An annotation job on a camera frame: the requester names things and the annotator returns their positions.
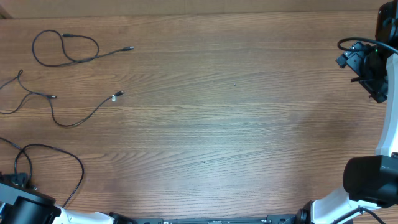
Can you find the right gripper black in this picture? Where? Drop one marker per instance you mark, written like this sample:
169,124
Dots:
352,60

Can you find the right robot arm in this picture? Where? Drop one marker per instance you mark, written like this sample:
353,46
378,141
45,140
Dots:
369,182

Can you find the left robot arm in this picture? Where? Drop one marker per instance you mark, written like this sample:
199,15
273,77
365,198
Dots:
26,206

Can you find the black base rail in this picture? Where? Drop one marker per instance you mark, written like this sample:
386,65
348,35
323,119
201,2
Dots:
269,219

